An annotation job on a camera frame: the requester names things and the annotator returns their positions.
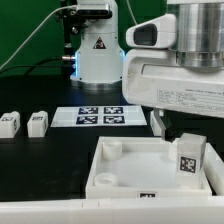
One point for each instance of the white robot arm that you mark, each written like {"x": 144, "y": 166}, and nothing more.
{"x": 176, "y": 62}

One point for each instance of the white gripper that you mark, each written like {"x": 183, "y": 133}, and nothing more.
{"x": 152, "y": 78}

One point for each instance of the black camera stand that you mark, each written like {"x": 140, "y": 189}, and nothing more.
{"x": 71, "y": 23}

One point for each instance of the white square tabletop tray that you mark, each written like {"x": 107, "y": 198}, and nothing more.
{"x": 135, "y": 167}

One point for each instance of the white marker sheet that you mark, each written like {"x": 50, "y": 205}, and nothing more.
{"x": 90, "y": 116}

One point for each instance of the white L-shaped fence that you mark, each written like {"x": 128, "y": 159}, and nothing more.
{"x": 156, "y": 210}

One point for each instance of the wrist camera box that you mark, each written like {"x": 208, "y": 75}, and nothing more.
{"x": 158, "y": 33}

